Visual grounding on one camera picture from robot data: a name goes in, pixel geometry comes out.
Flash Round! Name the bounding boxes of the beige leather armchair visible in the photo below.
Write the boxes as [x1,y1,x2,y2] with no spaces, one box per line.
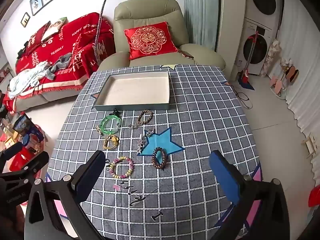
[96,0,227,73]

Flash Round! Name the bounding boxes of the orange and black slippers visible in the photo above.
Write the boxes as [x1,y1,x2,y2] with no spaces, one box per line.
[284,66,300,83]

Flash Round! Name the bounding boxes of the pink slippers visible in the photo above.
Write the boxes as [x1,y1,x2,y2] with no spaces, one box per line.
[269,75,286,96]

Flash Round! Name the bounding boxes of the black floor cable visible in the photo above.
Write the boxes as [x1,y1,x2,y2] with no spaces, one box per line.
[233,84,253,110]

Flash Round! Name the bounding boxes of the grey sofa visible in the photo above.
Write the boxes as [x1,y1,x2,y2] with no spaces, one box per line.
[10,12,116,112]

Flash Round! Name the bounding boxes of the small wooden stool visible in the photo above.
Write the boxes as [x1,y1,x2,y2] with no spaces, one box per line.
[301,133,320,160]

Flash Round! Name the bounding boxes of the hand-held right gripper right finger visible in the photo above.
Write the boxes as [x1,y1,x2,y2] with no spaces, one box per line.
[209,150,298,240]

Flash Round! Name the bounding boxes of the white washing machine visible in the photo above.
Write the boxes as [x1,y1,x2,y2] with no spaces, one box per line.
[236,17,278,76]

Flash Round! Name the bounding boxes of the yellow hair tie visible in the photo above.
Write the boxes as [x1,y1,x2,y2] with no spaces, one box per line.
[103,134,119,151]

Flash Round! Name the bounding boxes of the grey garment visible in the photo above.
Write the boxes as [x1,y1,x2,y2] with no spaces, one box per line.
[47,53,73,81]

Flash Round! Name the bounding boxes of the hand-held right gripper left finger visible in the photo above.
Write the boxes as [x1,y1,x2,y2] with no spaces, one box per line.
[24,150,107,240]

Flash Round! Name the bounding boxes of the pastel bead bracelet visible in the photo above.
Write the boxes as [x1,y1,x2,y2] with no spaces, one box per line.
[108,156,135,179]

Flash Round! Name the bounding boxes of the red fringed cushion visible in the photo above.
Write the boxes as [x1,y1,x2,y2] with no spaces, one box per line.
[72,29,101,78]

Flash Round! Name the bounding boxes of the red printed blanket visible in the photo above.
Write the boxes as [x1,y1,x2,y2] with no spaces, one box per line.
[14,12,116,98]

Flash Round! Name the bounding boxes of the white sheer curtain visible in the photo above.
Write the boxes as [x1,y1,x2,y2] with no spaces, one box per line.
[274,0,320,183]

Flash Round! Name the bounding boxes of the red round object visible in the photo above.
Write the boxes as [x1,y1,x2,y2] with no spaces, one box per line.
[308,183,320,208]

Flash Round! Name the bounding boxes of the blue printed gift box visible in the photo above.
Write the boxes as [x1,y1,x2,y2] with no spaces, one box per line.
[12,116,46,148]

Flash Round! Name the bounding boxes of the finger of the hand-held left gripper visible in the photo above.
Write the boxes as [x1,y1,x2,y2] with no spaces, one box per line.
[0,151,50,189]
[0,142,23,161]

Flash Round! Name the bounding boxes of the red long pillow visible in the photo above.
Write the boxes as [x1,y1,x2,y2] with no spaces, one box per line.
[27,21,51,56]

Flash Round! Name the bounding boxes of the green translucent bangle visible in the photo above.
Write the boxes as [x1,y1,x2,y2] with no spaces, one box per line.
[101,114,122,134]

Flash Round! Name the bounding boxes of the light blue garment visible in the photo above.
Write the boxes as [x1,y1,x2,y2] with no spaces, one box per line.
[7,61,51,99]

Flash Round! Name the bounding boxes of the pale green curtain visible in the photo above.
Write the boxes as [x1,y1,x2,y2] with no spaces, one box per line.
[183,0,222,52]

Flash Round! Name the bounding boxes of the small framed wall picture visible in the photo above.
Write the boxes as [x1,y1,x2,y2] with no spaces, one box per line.
[20,12,31,28]

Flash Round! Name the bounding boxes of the red gift bag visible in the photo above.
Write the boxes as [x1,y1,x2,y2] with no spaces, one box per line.
[9,145,43,178]

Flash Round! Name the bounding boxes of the white tumble dryer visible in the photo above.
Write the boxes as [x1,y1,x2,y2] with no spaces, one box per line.
[246,0,285,23]

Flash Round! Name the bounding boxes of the red embroidered cushion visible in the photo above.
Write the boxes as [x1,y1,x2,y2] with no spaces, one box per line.
[124,22,179,61]

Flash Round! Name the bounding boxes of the grey tray with beige lining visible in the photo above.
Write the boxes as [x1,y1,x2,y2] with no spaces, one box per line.
[92,71,173,112]

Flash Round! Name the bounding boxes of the brown wooden bead bracelet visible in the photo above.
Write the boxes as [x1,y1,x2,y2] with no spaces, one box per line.
[137,110,154,125]

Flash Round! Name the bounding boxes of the red broom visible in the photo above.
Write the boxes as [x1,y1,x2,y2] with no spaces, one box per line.
[238,30,259,85]

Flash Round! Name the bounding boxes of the photo print pillow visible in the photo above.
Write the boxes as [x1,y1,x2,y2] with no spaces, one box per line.
[41,17,68,42]

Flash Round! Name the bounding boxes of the phone stand pole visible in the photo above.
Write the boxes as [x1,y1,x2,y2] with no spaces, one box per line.
[93,0,118,66]

